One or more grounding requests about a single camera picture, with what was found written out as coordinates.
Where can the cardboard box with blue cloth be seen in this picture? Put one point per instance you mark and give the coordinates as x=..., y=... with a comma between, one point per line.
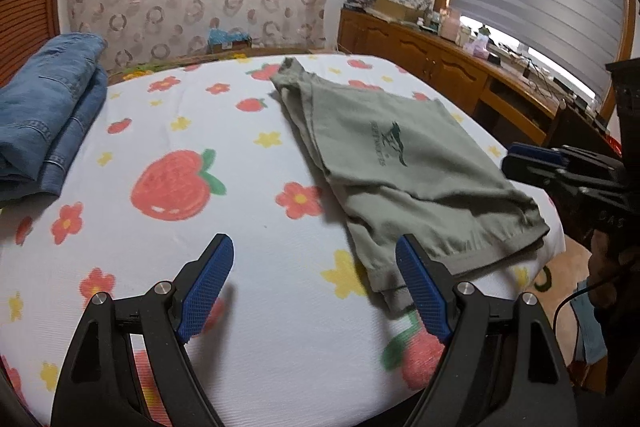
x=219, y=40

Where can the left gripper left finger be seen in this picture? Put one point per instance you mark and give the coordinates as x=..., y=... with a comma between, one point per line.
x=99, y=383

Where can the wooden sideboard cabinet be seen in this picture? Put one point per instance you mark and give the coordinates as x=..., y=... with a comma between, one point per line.
x=510, y=106

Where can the floral brown blanket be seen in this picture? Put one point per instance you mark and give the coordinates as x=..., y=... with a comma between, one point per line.
x=200, y=59

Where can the cardboard box on sideboard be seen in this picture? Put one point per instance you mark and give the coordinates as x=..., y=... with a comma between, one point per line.
x=397, y=11

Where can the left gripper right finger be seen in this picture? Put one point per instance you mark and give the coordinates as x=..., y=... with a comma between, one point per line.
x=501, y=364

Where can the folded blue jeans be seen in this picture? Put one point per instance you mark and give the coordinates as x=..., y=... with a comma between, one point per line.
x=47, y=110

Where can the pink bottle on sideboard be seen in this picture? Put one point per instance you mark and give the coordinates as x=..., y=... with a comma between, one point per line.
x=449, y=24

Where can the grey-green shorts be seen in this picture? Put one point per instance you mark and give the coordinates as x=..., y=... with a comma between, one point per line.
x=398, y=166

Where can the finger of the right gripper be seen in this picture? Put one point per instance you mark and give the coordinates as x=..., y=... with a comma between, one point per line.
x=535, y=152

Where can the white strawberry flower sheet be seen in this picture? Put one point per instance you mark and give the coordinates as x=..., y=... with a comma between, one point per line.
x=296, y=337

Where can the right hand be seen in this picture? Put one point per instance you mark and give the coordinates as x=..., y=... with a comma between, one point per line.
x=608, y=256

